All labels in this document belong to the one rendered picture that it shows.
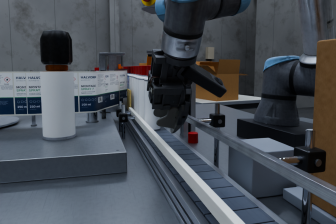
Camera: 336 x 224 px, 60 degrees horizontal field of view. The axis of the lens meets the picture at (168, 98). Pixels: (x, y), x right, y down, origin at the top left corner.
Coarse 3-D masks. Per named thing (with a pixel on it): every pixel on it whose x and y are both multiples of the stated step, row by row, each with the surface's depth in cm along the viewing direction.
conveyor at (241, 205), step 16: (160, 128) 95; (176, 144) 75; (192, 160) 62; (176, 176) 53; (208, 176) 53; (192, 192) 46; (224, 192) 46; (240, 192) 46; (240, 208) 41; (256, 208) 41
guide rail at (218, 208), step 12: (132, 108) 116; (156, 144) 67; (168, 156) 57; (180, 168) 49; (192, 180) 43; (204, 192) 38; (204, 204) 38; (216, 204) 35; (216, 216) 35; (228, 216) 32
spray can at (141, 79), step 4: (144, 68) 99; (144, 72) 99; (140, 76) 100; (144, 76) 99; (140, 80) 99; (140, 84) 99; (140, 88) 100; (140, 92) 100; (140, 96) 100; (140, 100) 100; (140, 104) 100; (140, 108) 100; (140, 112) 100; (140, 116) 101
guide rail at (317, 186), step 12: (192, 120) 65; (216, 132) 53; (228, 144) 48; (240, 144) 44; (252, 156) 41; (264, 156) 38; (276, 168) 36; (288, 168) 33; (300, 180) 31; (312, 180) 30; (312, 192) 30; (324, 192) 28
